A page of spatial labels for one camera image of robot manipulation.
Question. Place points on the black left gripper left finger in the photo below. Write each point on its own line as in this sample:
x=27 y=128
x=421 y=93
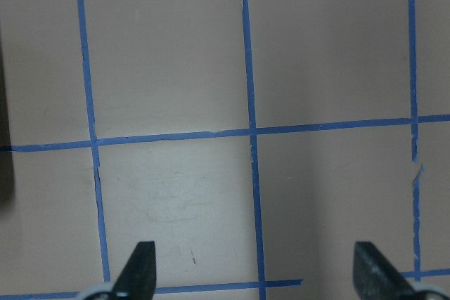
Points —
x=138 y=277

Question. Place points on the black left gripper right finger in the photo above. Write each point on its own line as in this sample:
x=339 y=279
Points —
x=375 y=278

